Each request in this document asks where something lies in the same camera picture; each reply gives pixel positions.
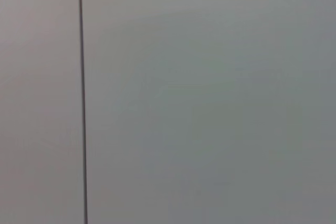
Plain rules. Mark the dark vertical wall seam strip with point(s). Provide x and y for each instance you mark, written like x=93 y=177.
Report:
x=83 y=98

